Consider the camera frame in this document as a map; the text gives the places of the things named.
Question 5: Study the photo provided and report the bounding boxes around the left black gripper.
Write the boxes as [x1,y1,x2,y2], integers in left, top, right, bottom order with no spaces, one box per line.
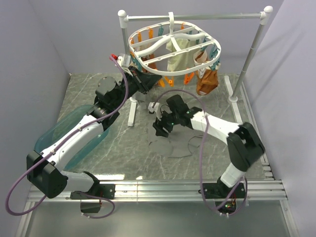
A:
[112,66,162,109]

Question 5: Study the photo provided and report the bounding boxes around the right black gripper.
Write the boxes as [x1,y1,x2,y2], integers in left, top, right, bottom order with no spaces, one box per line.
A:
[153,109,180,138]

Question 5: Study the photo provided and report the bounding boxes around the orange front clip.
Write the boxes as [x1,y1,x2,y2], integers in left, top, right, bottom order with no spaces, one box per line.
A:
[183,72,195,85]

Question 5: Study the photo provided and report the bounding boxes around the white oval clip hanger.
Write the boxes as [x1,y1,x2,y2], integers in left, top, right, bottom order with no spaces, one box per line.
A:
[127,12,222,77]

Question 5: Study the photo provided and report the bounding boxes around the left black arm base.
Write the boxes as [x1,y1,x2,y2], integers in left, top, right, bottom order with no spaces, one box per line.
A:
[70,184,116,214]

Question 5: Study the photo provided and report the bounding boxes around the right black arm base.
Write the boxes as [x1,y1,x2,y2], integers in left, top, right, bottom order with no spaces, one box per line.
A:
[198,180,248,217]

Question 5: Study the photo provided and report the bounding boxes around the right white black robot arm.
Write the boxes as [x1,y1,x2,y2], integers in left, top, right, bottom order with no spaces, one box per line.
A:
[148,94,266,198]

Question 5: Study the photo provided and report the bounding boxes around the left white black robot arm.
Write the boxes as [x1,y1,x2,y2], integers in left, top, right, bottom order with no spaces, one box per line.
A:
[27,67,161,198]

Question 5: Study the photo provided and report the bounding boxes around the grey beige hanging underwear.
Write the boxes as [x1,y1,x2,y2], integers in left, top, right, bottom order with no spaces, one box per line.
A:
[134,92,151,108]

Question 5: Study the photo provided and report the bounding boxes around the rust hanging underwear back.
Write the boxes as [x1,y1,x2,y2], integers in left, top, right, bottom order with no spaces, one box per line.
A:
[142,54,157,73]

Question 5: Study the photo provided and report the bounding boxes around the cream hanging underwear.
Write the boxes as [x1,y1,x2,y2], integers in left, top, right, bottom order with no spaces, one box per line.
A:
[167,39,197,72]

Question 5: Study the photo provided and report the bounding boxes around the orange hanging underwear right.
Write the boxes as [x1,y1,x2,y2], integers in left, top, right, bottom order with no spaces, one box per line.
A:
[196,70,219,95]

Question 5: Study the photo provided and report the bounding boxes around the silver white drying rack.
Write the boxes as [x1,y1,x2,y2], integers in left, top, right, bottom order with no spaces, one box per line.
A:
[117,6,274,127]

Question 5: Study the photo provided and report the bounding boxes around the teal plastic basin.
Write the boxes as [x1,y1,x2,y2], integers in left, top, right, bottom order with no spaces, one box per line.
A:
[35,105,110,171]

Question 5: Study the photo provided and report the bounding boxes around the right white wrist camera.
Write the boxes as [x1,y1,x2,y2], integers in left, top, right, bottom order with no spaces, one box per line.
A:
[148,102,160,116]

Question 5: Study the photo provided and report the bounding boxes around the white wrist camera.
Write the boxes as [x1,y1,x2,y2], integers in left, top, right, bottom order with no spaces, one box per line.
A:
[117,53,131,69]
[148,102,160,116]

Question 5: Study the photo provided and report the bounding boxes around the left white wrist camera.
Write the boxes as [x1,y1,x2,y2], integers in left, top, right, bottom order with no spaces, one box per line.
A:
[117,53,131,69]

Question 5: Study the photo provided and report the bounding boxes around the aluminium mounting rail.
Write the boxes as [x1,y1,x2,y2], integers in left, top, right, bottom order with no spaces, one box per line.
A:
[26,179,289,202]

